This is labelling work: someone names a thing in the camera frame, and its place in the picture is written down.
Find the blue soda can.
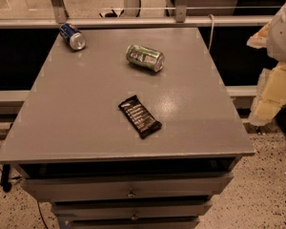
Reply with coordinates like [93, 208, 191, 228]
[59, 23, 86, 51]

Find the green soda can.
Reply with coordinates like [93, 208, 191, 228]
[126, 45, 165, 73]

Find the top grey drawer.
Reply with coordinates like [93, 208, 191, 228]
[22, 172, 234, 202]

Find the grey metal railing frame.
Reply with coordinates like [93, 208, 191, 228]
[0, 0, 272, 29]

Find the black floor cable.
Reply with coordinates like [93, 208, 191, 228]
[0, 146, 50, 229]

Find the grey drawer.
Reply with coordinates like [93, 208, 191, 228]
[22, 172, 234, 202]
[52, 200, 212, 220]

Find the middle grey drawer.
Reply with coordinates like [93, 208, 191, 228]
[52, 200, 212, 220]

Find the black snack bar wrapper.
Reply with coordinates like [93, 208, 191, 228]
[118, 95, 162, 139]

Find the white hanging cable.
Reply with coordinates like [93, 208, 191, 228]
[207, 13, 215, 53]

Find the grey drawer cabinet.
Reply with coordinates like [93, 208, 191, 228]
[0, 28, 255, 229]

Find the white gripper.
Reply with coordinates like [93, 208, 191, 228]
[247, 3, 286, 126]

